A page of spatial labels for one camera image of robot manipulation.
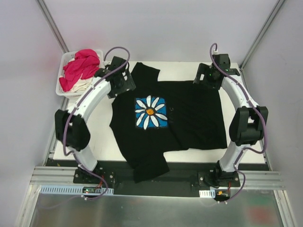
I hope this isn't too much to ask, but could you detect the white t shirt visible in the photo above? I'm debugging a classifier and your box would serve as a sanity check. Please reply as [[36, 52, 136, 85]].
[[61, 53, 102, 93]]

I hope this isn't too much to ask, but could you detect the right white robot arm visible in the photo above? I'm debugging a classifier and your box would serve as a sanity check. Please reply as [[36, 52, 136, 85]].
[[194, 53, 268, 188]]

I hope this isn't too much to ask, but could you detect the left white cable duct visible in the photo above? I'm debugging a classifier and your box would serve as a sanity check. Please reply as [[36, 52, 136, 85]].
[[40, 185, 114, 196]]

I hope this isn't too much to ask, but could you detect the aluminium frame rail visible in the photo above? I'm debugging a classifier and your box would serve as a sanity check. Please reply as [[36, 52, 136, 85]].
[[30, 166, 76, 185]]

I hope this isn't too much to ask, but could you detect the black graphic t shirt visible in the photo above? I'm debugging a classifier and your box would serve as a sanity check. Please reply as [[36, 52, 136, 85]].
[[110, 62, 227, 183]]

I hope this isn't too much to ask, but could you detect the right white cable duct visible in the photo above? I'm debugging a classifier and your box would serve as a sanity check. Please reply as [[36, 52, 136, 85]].
[[199, 189, 216, 199]]

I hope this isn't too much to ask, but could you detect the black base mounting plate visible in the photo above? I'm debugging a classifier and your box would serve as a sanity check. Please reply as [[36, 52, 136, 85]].
[[46, 159, 241, 197]]

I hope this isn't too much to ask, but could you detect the white cable duct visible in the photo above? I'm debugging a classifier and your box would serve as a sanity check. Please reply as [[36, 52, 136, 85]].
[[199, 189, 216, 199], [40, 185, 114, 196]]

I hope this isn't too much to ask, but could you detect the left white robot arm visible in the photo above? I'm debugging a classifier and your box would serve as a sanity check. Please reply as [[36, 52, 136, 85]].
[[54, 56, 136, 184]]

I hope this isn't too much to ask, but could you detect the white plastic basket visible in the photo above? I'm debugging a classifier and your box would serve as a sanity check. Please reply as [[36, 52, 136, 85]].
[[55, 49, 104, 98]]

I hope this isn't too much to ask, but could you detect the pink t shirt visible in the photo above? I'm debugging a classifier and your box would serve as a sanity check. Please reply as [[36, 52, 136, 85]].
[[59, 49, 101, 93]]

